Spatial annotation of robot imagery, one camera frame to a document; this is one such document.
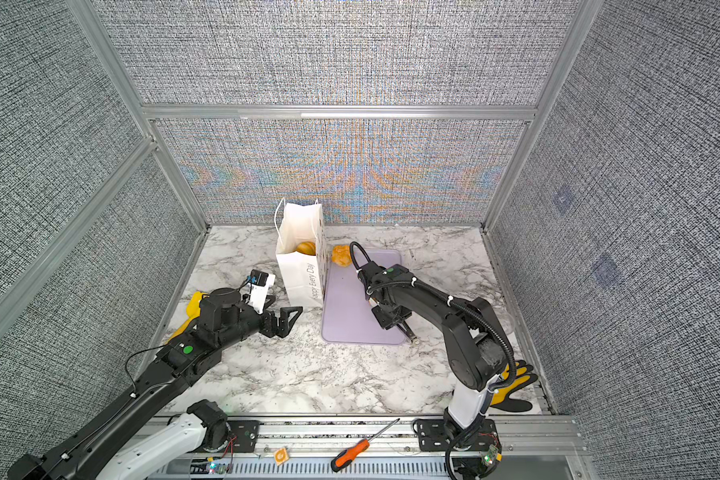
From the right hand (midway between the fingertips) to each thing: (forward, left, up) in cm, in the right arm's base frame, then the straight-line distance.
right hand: (396, 317), depth 89 cm
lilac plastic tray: (+3, +15, -5) cm, 16 cm away
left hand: (-5, +28, +16) cm, 33 cm away
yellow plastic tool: (+4, +64, -3) cm, 64 cm away
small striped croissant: (+23, +29, +6) cm, 37 cm away
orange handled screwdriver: (-34, +14, -3) cm, 37 cm away
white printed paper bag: (+7, +26, +18) cm, 33 cm away
